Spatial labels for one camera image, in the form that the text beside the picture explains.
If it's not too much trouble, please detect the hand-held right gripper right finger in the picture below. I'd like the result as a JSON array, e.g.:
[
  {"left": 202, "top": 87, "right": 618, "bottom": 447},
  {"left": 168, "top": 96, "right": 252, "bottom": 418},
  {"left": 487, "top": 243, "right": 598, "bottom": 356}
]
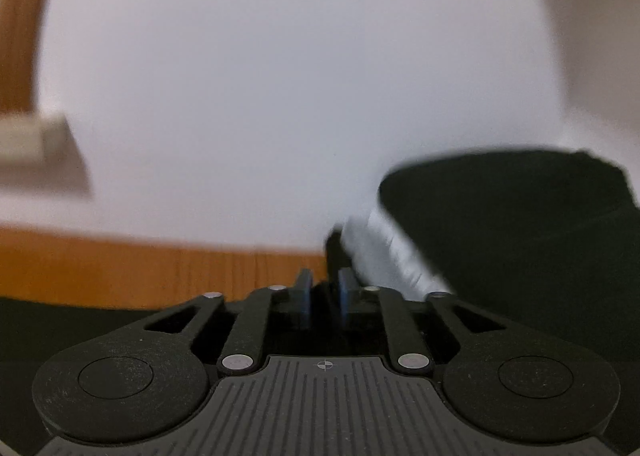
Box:
[{"left": 337, "top": 267, "right": 506, "bottom": 376}]

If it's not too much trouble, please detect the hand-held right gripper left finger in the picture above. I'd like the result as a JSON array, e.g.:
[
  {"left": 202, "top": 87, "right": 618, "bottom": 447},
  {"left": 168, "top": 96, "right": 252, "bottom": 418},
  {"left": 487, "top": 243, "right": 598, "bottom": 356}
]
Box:
[{"left": 142, "top": 269, "right": 315, "bottom": 376}]

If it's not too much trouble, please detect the black jacket silver lining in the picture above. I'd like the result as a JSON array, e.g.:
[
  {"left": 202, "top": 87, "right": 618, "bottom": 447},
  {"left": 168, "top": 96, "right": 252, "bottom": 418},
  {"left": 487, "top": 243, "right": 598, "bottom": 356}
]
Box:
[{"left": 325, "top": 149, "right": 640, "bottom": 387}]

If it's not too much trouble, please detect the black knit sweater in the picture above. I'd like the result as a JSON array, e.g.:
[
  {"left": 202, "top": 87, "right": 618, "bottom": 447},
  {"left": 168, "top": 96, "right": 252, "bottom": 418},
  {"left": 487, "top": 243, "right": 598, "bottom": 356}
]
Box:
[{"left": 0, "top": 281, "right": 451, "bottom": 442}]

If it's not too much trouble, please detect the beige window sill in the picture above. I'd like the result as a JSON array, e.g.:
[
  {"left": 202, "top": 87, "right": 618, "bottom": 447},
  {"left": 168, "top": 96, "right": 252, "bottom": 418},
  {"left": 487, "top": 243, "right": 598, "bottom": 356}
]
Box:
[{"left": 0, "top": 114, "right": 93, "bottom": 197}]

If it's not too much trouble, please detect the wooden window frame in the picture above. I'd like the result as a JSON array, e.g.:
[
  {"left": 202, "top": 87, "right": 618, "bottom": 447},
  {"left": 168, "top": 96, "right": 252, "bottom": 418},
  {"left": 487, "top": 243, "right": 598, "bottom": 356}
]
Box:
[{"left": 0, "top": 0, "right": 63, "bottom": 114}]

